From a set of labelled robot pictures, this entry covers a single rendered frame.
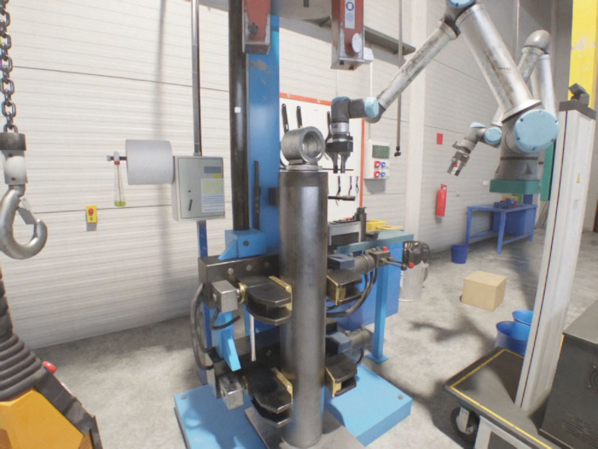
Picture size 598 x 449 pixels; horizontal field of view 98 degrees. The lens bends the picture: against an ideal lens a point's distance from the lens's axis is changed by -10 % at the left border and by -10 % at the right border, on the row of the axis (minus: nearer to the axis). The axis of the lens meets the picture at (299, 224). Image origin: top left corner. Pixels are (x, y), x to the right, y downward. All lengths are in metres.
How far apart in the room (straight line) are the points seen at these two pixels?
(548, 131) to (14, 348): 1.51
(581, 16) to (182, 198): 3.41
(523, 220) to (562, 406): 6.34
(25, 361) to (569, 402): 1.75
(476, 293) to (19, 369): 3.74
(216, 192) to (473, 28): 1.55
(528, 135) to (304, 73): 2.94
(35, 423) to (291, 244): 0.91
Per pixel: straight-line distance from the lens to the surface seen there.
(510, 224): 7.93
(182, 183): 1.87
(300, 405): 1.54
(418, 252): 3.48
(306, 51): 3.96
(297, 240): 1.17
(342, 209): 4.03
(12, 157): 0.63
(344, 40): 1.36
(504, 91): 1.39
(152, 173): 1.83
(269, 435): 1.78
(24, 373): 0.56
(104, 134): 3.03
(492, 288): 3.76
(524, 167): 1.51
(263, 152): 1.58
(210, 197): 1.91
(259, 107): 1.61
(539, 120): 1.35
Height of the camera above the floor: 1.45
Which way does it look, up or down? 9 degrees down
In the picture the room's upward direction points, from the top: straight up
